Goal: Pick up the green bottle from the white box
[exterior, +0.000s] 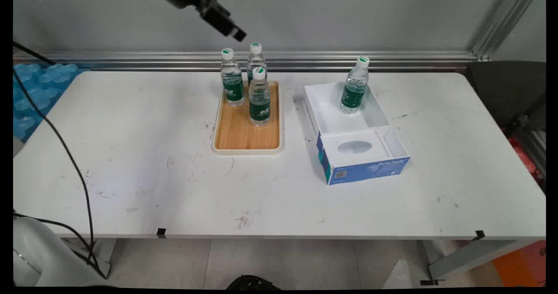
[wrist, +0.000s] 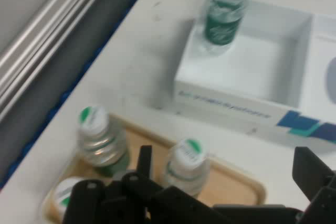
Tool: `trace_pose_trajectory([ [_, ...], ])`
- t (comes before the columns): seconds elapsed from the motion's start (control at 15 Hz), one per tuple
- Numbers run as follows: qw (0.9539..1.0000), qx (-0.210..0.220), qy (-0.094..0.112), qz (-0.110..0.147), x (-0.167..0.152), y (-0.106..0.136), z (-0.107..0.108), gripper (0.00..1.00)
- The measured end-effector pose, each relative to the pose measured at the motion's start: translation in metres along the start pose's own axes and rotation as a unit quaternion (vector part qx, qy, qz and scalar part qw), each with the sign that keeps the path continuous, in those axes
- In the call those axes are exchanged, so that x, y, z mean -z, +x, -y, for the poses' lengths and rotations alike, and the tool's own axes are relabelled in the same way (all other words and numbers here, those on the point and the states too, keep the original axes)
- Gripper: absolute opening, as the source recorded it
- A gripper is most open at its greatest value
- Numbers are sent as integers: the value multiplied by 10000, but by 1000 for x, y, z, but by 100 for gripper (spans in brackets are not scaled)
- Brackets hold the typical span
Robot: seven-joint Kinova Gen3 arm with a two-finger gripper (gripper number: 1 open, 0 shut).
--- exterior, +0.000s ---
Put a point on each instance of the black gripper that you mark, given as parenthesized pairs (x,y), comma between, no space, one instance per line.
(208,7)

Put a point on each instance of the green label water bottle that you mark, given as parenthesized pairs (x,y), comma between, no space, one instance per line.
(354,88)
(232,81)
(260,102)
(255,59)

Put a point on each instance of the wooden tray with cream rim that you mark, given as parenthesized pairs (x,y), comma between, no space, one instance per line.
(244,130)

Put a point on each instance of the white and blue cardboard box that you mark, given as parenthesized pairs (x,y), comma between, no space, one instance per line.
(357,143)

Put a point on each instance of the black tape piece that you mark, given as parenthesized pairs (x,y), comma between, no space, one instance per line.
(161,232)
(479,234)

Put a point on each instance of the black round object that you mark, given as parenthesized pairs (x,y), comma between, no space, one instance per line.
(253,282)

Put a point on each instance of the dark grey chair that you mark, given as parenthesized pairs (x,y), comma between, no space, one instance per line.
(508,91)

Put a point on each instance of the red patterned object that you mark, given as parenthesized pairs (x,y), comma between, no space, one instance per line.
(525,157)

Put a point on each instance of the white table leg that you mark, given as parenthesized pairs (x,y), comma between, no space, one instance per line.
(473,255)

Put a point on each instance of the orange box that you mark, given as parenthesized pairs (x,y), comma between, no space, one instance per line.
(521,265)

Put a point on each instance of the aluminium frame rail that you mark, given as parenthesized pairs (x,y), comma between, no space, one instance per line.
(305,61)

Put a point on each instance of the aluminium frame post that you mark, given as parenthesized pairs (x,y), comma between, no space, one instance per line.
(501,21)

